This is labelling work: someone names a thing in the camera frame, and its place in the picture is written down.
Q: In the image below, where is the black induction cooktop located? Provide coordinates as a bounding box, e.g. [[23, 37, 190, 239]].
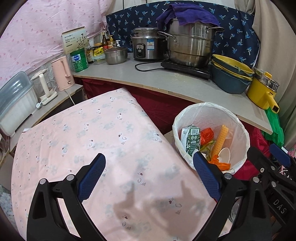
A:
[[161, 60, 213, 80]]

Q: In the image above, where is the red plastic bag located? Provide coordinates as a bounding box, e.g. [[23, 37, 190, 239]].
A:
[[199, 127, 217, 146]]

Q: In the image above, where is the dark sauce jar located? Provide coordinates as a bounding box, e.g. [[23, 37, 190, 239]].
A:
[[86, 45, 94, 64]]

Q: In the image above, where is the dark red curtain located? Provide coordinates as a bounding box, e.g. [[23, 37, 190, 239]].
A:
[[73, 76, 199, 135]]

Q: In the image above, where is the clear food container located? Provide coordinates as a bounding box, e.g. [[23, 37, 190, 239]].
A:
[[94, 54, 107, 65]]

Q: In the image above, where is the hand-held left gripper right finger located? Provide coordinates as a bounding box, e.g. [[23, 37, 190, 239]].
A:
[[193, 150, 272, 241]]

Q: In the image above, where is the green plastic bag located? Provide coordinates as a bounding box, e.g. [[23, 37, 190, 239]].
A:
[[264, 108, 284, 149]]

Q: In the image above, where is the large steel steamer pot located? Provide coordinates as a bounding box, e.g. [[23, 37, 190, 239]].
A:
[[158, 19, 225, 67]]

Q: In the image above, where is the navy printed cloth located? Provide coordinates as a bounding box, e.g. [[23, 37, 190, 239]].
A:
[[106, 1, 260, 70]]

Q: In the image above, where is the dark green drink carton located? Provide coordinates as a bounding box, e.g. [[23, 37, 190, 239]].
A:
[[180, 124, 201, 158]]

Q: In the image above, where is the white dish box clear lid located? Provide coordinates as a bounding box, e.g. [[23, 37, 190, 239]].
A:
[[0, 71, 38, 137]]

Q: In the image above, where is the small steel lidded pot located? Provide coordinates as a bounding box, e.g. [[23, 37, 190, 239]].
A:
[[104, 45, 129, 65]]

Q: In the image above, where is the beige curtain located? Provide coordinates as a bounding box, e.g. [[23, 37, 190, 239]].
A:
[[233, 0, 296, 121]]

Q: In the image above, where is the green tin can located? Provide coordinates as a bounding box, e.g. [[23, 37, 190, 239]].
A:
[[70, 47, 89, 73]]

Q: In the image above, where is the glass kettle with white base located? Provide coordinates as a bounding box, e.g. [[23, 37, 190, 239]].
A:
[[31, 70, 58, 106]]

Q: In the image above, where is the steel rice cooker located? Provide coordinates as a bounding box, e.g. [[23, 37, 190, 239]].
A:
[[130, 27, 167, 62]]

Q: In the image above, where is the purple towel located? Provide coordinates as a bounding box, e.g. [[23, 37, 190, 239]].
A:
[[156, 3, 220, 27]]

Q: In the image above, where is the bright red cloth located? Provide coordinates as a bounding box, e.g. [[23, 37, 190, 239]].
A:
[[233, 126, 272, 181]]

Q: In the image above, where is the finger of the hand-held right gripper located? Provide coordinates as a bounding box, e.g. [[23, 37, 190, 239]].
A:
[[269, 143, 291, 173], [248, 146, 281, 189]]

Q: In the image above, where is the blue basin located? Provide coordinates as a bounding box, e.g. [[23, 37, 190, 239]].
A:
[[211, 62, 252, 94]]

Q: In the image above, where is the yellow electric pot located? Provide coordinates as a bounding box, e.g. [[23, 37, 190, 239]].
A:
[[246, 68, 281, 114]]

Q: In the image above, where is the pink electric kettle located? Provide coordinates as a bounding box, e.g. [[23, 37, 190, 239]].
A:
[[51, 56, 75, 92]]

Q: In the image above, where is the white lined trash bin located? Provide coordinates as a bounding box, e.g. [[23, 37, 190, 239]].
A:
[[172, 102, 250, 175]]

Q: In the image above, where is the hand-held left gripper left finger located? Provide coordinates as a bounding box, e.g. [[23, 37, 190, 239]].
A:
[[26, 153, 106, 241]]

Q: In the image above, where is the white box with plant print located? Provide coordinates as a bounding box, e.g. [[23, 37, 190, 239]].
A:
[[61, 26, 88, 55]]

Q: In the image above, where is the pink dotted wall cloth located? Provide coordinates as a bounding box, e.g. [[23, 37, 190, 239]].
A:
[[0, 0, 109, 81]]

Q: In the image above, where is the white power cord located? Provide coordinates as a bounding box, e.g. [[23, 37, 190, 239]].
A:
[[65, 89, 75, 106]]

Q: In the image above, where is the yellow strainer basin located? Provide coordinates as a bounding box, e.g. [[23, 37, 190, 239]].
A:
[[211, 54, 255, 80]]

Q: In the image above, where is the orange snack wrapper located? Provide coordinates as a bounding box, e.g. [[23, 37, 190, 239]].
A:
[[207, 155, 232, 172]]

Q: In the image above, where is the black power cable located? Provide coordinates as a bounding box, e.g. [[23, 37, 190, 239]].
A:
[[135, 61, 162, 73]]

